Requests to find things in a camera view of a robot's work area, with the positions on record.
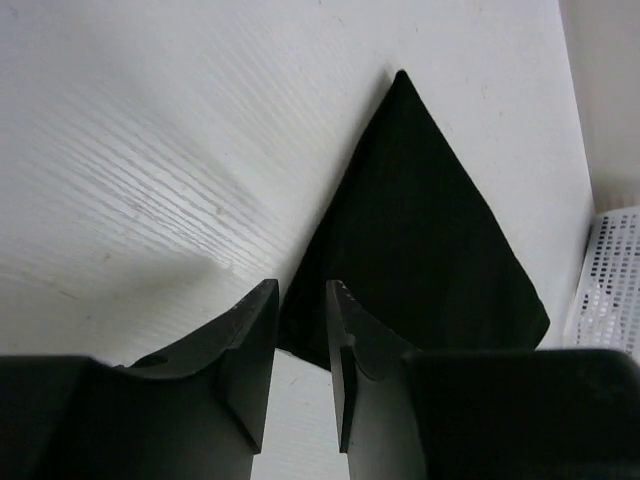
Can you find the black tank top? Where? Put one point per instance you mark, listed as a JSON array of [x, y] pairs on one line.
[[416, 244]]

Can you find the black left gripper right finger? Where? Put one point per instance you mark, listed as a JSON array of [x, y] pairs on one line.
[[404, 413]]

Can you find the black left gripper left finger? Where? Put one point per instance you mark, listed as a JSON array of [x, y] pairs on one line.
[[195, 409]]

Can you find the white plastic laundry basket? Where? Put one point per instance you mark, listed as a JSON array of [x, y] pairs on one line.
[[605, 311]]

